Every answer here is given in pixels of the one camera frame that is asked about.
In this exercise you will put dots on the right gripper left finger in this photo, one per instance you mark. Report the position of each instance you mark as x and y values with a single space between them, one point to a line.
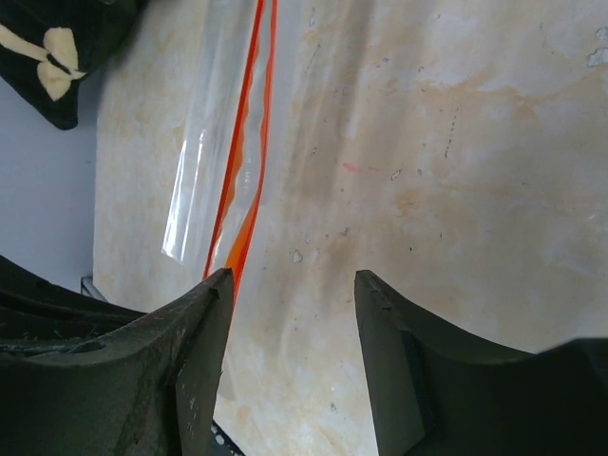
81 376

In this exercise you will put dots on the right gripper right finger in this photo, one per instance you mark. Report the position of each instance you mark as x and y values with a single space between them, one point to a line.
436 389

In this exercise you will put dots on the clear zip top bag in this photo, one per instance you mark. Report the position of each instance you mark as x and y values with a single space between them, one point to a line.
223 159

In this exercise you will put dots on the black floral pillow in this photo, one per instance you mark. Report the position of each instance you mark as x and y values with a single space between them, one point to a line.
49 47

